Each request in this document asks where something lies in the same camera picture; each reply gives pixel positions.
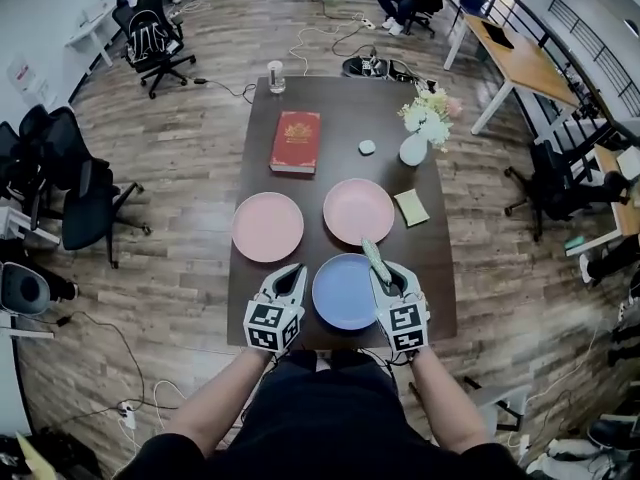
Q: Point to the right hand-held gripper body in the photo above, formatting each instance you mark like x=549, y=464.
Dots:
x=405, y=325

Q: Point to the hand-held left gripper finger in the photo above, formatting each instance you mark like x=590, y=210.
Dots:
x=301, y=288
x=269, y=282

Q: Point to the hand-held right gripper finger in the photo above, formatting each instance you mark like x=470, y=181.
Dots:
x=381, y=298
x=409, y=280

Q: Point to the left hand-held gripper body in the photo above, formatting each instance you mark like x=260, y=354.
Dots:
x=270, y=325

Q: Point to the blue plate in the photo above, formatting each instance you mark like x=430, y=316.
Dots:
x=345, y=293

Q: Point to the green patterned sponge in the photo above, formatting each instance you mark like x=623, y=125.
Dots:
x=372, y=253

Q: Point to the pink plate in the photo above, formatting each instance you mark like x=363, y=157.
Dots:
x=267, y=227
x=357, y=210

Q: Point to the person's left forearm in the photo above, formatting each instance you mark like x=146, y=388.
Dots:
x=220, y=398

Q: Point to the person's right forearm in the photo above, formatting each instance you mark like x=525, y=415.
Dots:
x=445, y=398

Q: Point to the yellow green sponge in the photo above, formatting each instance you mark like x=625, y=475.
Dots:
x=412, y=208

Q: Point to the person's black clothing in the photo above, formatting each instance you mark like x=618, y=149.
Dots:
x=325, y=418

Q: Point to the white ceramic vase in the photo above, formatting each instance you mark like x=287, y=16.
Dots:
x=414, y=150

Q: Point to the small white oval case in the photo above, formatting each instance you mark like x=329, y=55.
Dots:
x=367, y=147

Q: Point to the red hardcover book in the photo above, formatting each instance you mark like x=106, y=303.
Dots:
x=295, y=140

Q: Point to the white vase with flowers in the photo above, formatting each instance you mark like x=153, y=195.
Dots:
x=430, y=115

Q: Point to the white charger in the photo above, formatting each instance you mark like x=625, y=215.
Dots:
x=524, y=444

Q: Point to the white power strip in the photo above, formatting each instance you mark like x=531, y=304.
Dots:
x=129, y=418
x=365, y=22

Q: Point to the black office chair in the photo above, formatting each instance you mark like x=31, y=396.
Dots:
x=555, y=188
x=420, y=18
x=85, y=208
x=165, y=68
x=25, y=138

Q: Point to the clear glass cup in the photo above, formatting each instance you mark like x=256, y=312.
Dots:
x=276, y=77

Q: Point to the wooden desk white legs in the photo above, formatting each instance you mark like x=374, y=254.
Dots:
x=625, y=218
x=530, y=68

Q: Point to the black laptop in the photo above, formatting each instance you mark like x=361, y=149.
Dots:
x=499, y=35

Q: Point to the yellow board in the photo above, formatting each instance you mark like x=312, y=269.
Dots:
x=32, y=460

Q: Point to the black backpack white stripes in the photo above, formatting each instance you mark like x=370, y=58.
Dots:
x=147, y=35

